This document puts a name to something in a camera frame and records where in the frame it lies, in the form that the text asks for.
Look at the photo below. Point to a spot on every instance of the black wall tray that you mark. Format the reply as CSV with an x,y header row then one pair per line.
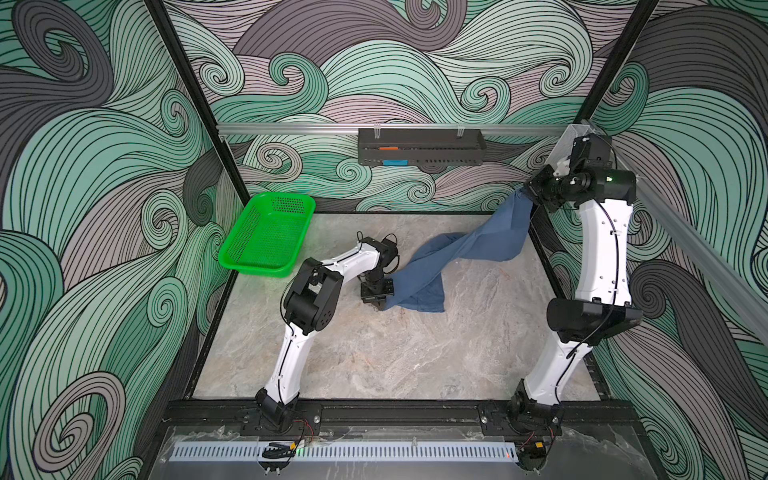
x,y
426,149

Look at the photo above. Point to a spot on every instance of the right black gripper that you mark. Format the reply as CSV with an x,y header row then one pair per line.
x,y
539,188

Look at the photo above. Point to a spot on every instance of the green plastic basket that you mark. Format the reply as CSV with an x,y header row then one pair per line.
x,y
267,236

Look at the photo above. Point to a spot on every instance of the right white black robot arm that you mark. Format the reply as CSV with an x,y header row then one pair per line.
x,y
601,306

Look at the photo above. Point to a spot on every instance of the blue t-shirt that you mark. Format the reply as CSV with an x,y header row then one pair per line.
x,y
419,286

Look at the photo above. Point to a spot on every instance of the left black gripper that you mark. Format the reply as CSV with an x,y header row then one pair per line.
x,y
380,301

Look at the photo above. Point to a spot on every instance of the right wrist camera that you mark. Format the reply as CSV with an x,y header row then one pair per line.
x,y
589,152

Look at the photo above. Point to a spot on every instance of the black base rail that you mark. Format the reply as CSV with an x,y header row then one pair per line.
x,y
327,417

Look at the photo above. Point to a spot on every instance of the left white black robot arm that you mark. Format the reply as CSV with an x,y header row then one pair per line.
x,y
308,306

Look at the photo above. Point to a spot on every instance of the aluminium back rail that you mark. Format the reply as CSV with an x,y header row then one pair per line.
x,y
282,128

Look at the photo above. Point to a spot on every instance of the white slotted cable duct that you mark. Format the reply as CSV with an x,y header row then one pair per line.
x,y
352,451

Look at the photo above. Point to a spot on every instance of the aluminium right rail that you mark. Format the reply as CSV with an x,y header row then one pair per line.
x,y
749,306

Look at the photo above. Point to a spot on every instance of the aluminium rail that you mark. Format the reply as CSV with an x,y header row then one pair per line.
x,y
282,128
749,306

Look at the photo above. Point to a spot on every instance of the clear acrylic wall holder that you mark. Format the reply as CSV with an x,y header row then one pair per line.
x,y
559,156

